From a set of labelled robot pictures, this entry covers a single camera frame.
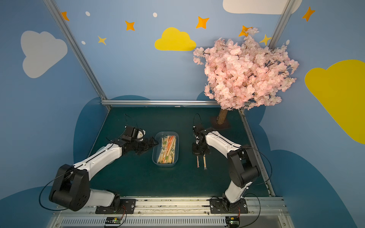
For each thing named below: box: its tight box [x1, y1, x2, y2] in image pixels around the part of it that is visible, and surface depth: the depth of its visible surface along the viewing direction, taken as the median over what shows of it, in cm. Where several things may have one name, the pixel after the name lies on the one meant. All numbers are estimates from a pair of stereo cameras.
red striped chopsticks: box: [203, 153, 208, 171], surface depth 92 cm
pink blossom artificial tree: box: [193, 28, 300, 125], surface depth 71 cm
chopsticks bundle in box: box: [156, 134, 177, 164], surface depth 95 cm
